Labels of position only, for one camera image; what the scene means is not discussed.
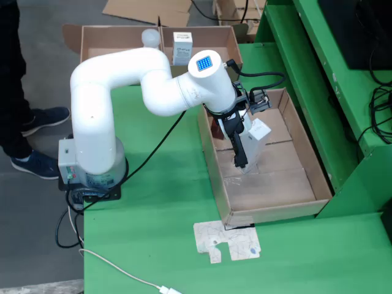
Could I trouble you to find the tall white carton box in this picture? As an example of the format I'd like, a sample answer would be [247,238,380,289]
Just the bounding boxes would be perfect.
[237,118,273,175]

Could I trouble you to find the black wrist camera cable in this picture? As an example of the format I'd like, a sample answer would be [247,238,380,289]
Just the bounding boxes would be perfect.
[225,59,287,99]

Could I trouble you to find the white cable with charger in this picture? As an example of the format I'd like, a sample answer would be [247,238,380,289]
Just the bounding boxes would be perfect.
[67,205,184,294]

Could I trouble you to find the black cable bundle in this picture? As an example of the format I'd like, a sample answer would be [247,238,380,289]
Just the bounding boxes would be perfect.
[356,45,392,145]

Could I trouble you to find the green metal shelf unit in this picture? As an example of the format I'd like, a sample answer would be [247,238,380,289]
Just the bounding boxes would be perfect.
[254,0,392,220]

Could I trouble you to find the white bottle with round cap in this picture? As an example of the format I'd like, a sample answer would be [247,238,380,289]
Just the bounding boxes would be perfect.
[141,29,162,50]

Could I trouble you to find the shallow cardboard tray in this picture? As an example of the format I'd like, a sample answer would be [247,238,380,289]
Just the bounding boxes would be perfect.
[197,87,334,227]

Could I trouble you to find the black monitor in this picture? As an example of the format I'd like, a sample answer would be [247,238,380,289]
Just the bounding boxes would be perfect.
[317,0,392,70]

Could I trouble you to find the cardboard box with divider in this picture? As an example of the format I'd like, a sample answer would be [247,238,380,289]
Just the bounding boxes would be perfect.
[62,23,249,88]

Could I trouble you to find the person's dark trouser legs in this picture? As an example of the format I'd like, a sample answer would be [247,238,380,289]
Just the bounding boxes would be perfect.
[0,0,35,160]

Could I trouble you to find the black power cable loop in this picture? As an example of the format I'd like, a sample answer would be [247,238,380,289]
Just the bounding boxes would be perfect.
[55,183,85,249]

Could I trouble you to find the white carton with cow print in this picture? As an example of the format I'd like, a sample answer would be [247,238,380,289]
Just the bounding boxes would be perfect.
[172,32,194,67]

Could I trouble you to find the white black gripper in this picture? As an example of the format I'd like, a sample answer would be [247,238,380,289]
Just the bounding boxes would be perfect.
[213,107,252,169]

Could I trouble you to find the thin black floor cable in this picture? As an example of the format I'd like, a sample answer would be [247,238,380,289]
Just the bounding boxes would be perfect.
[191,0,261,22]

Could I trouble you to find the white scribbled paper cutout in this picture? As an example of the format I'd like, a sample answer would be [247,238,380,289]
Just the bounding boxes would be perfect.
[192,220,262,265]

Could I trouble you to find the dark red carton box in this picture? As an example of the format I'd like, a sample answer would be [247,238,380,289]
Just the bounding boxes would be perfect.
[211,118,227,142]

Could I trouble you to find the brown cardboard boxes pile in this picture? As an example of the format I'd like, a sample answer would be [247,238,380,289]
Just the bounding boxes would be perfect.
[214,0,267,43]

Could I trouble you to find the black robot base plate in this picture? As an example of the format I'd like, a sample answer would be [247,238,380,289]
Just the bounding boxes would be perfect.
[58,177,122,203]

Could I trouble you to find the long black robot cable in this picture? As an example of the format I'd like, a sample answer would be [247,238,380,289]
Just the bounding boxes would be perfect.
[81,110,187,214]

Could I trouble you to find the dark blue sneaker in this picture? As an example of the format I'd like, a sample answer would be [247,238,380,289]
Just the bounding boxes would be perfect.
[10,149,61,181]
[20,106,71,138]

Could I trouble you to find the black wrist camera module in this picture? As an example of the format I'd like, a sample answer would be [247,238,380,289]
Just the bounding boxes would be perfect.
[247,88,273,116]

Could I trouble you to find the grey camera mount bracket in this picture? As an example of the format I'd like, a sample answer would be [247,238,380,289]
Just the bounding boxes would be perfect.
[205,81,252,120]

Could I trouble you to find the flat cardboard sheet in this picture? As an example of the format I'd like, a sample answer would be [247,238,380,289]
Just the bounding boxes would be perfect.
[102,0,193,28]

